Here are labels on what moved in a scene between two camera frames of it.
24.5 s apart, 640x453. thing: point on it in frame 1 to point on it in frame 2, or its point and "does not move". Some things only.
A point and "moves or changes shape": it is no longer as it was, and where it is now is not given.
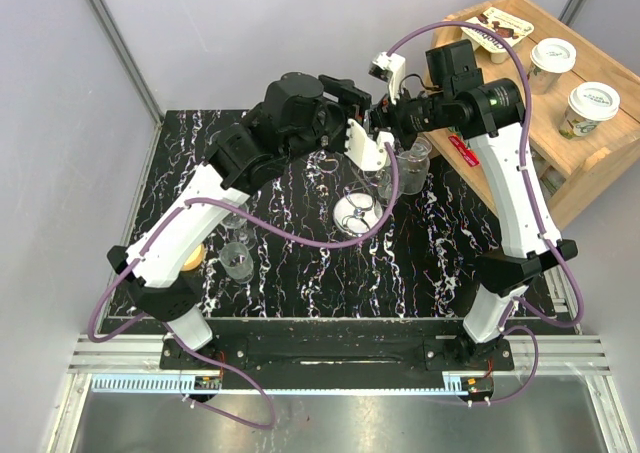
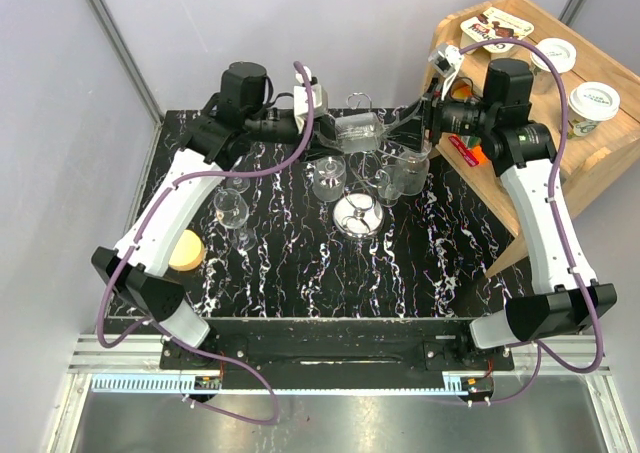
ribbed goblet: x=383 y=183 does not move
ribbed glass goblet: x=237 y=262 moves or changes shape
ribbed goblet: x=413 y=166 does not move
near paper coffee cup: x=588 y=105 does not move
